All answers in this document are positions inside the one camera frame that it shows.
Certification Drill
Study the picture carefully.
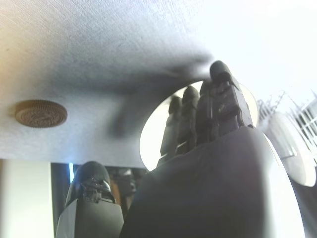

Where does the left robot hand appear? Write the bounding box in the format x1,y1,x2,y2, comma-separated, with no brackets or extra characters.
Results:
55,60,304,238

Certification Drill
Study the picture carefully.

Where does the silver wire plate rack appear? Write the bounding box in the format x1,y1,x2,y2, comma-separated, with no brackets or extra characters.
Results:
256,89,317,152

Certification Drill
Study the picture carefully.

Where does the chocolate sandwich cookie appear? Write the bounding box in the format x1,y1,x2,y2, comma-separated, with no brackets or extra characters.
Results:
14,99,68,128

